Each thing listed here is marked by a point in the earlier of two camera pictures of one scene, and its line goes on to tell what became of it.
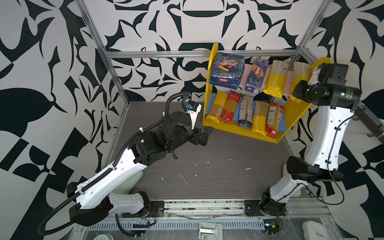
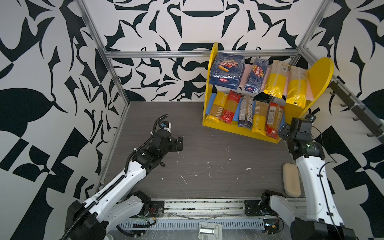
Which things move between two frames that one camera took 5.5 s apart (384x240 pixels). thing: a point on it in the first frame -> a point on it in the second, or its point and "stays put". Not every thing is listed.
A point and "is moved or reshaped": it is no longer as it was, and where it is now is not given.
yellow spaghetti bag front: [261, 110] stays put
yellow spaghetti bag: [301, 71] is moved or reshaped
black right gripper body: [316, 87] -> [285, 133]
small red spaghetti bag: [274, 116] stays put
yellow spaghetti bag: [219, 102] stays put
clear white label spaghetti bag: [246, 111] stays put
